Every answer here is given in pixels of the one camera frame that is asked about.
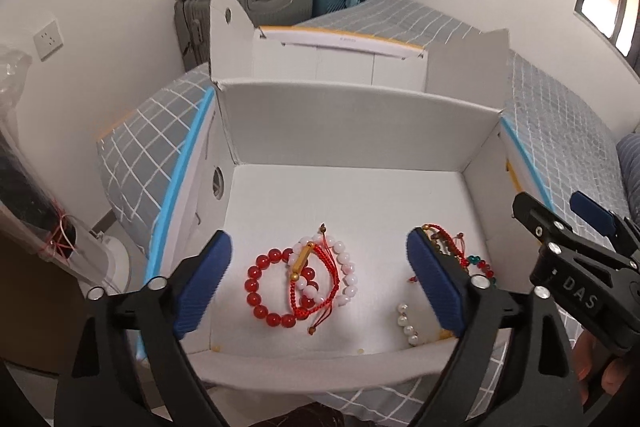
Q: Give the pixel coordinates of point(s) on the dark maroon cloth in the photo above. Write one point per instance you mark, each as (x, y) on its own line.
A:
(312, 416)

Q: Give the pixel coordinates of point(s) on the white cardboard box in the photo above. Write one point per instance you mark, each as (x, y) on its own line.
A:
(350, 147)

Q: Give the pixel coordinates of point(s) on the clear plastic bag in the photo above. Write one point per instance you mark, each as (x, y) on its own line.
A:
(15, 132)

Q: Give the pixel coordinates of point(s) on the dark grey suitcase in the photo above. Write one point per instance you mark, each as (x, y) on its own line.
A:
(192, 32)

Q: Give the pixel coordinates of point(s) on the white wall socket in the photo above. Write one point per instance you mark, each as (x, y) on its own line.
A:
(49, 39)

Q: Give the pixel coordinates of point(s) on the blue pillow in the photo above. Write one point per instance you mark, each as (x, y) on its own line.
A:
(631, 167)

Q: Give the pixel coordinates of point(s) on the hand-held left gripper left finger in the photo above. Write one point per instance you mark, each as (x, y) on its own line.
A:
(202, 284)

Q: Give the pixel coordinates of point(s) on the white appliance base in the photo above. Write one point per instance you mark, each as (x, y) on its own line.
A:
(110, 257)

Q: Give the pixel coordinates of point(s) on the grey checked bed sheet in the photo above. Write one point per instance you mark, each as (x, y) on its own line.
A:
(550, 82)

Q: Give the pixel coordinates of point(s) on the light grey suitcase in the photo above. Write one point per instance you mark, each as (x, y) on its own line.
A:
(275, 2)

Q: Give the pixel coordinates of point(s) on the brown cardboard box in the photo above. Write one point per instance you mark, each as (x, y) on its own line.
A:
(30, 307)

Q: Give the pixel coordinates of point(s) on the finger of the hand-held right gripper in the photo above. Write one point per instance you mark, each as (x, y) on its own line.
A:
(597, 212)
(560, 234)

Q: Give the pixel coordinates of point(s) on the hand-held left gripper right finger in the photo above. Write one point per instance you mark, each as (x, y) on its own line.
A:
(437, 282)

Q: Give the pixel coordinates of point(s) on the person's right hand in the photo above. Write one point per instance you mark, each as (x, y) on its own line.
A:
(592, 357)

